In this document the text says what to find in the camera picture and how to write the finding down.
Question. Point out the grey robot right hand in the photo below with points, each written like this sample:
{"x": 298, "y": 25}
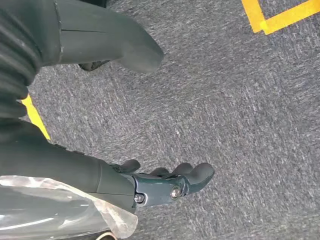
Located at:
{"x": 75, "y": 172}

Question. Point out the clear plastic cover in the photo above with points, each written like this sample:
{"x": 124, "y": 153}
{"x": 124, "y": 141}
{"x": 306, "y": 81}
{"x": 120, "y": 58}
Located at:
{"x": 50, "y": 212}

